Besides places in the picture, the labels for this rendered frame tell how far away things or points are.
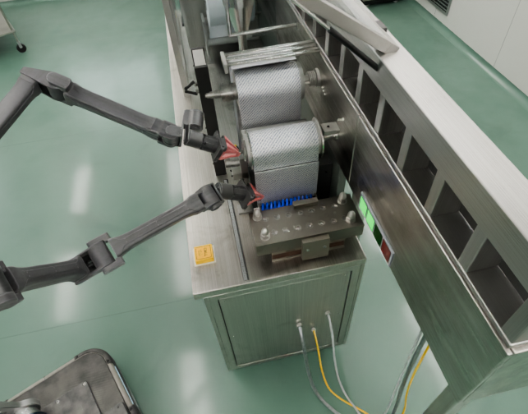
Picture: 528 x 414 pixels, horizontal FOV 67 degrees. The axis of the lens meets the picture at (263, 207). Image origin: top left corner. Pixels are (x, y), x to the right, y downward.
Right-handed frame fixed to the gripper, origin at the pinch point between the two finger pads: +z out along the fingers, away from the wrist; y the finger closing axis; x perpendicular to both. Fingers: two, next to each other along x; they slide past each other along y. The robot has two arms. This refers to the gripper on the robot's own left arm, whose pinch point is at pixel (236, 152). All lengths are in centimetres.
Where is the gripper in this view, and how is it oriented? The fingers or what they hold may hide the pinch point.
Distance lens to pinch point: 144.8
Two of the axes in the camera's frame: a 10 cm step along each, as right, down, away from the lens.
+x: 5.1, -6.6, -5.5
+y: 2.4, 7.2, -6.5
